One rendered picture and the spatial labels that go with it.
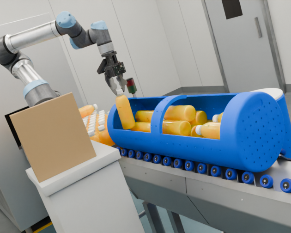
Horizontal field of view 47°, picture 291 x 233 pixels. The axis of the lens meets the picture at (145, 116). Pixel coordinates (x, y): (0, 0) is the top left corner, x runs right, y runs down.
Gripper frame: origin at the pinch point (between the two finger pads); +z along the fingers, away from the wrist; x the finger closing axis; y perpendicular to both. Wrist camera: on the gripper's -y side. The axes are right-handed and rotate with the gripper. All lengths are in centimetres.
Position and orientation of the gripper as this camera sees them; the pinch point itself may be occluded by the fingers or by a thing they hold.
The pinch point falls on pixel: (118, 91)
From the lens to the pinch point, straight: 173.5
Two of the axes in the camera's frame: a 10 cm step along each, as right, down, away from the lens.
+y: 5.7, 0.2, -8.2
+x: 7.6, -3.9, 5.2
